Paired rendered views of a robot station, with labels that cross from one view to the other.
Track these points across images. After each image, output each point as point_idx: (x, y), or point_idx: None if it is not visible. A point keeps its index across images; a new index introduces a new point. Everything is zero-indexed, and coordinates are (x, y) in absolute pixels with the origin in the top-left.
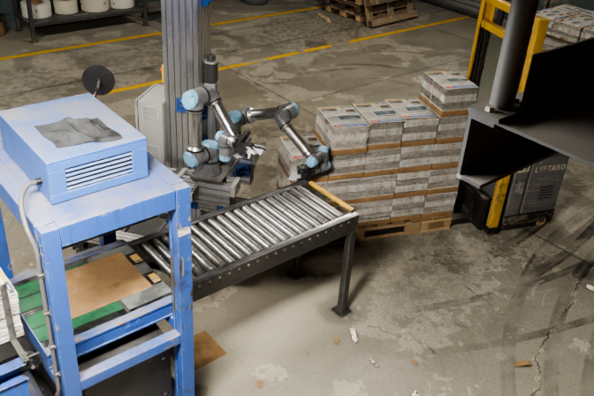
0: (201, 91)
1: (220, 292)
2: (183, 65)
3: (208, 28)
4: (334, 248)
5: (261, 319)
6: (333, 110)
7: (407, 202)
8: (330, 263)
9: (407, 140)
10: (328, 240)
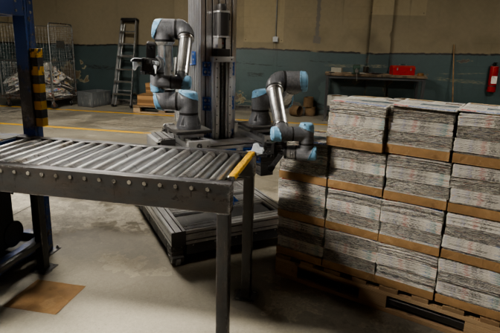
0: (167, 20)
1: (156, 269)
2: (195, 14)
3: None
4: (331, 299)
5: (137, 309)
6: (370, 97)
7: (467, 276)
8: (299, 308)
9: (463, 152)
10: (167, 204)
